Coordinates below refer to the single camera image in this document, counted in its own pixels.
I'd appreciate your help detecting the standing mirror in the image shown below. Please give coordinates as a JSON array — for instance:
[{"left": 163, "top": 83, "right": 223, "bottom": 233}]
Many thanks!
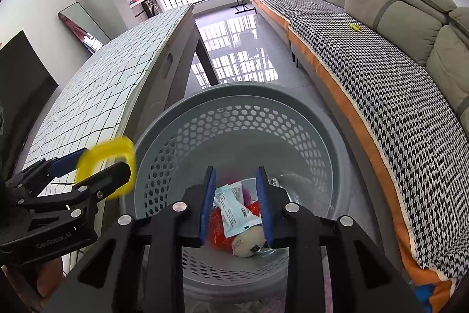
[{"left": 58, "top": 2, "right": 111, "bottom": 55}]

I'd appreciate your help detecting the grey table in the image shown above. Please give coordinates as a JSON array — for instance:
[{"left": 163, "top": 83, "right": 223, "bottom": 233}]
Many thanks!
[{"left": 125, "top": 5, "right": 220, "bottom": 138}]

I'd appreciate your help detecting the beige round sponge ball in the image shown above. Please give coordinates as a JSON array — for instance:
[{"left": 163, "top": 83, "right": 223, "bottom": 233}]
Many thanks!
[{"left": 232, "top": 225, "right": 265, "bottom": 258}]

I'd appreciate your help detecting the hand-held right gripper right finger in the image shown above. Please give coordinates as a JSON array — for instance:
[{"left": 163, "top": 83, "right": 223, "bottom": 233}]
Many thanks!
[{"left": 256, "top": 166, "right": 429, "bottom": 313}]

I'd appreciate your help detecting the yellow plastic container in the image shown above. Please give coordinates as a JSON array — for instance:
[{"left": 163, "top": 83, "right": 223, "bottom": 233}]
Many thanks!
[{"left": 75, "top": 137, "right": 137, "bottom": 201}]

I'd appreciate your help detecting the red plastic bag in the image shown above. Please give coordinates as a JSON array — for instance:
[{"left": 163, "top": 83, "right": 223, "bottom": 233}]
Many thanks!
[{"left": 208, "top": 201, "right": 262, "bottom": 248}]

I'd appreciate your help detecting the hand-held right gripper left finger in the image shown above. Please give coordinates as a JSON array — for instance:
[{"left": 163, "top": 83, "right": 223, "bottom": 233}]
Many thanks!
[{"left": 42, "top": 166, "right": 217, "bottom": 313}]

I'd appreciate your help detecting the grey perforated plastic basket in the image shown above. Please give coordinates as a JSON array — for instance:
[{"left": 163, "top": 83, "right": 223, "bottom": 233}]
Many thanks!
[{"left": 119, "top": 81, "right": 354, "bottom": 306}]

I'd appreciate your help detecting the person's left hand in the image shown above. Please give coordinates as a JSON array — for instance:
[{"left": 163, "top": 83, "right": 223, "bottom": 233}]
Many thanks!
[{"left": 35, "top": 256, "right": 65, "bottom": 301}]

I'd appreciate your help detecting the black television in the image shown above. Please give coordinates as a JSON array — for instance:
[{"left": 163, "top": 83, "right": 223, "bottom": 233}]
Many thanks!
[{"left": 0, "top": 30, "right": 59, "bottom": 167}]

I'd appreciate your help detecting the wet wipes packet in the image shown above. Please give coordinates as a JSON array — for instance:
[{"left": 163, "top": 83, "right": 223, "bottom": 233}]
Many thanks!
[{"left": 213, "top": 181, "right": 263, "bottom": 238}]

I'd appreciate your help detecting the checked tablecloth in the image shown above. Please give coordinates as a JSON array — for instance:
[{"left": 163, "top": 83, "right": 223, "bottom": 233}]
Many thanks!
[{"left": 24, "top": 4, "right": 195, "bottom": 196}]

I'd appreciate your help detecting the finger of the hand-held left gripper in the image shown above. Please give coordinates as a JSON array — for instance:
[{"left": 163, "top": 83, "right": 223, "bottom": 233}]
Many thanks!
[
  {"left": 5, "top": 148, "right": 89, "bottom": 197},
  {"left": 71, "top": 161, "right": 132, "bottom": 212}
]

